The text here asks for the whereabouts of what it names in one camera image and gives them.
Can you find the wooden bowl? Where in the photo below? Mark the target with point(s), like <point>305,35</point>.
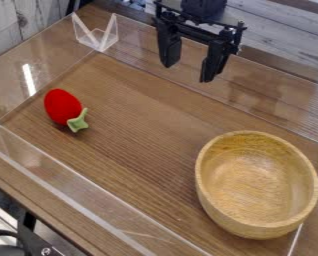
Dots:
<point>257,184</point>

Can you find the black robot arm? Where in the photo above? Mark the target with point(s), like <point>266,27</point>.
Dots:
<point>198,20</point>

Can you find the black table leg bracket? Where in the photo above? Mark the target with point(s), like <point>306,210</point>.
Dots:
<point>36,246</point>

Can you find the clear acrylic corner bracket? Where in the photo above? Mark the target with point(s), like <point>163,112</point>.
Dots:
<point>97,39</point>

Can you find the red felt strawberry toy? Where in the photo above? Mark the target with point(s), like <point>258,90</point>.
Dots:
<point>66,110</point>

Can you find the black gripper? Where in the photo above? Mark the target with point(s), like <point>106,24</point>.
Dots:
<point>202,21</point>

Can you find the clear acrylic front wall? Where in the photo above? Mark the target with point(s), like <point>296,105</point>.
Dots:
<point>98,221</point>

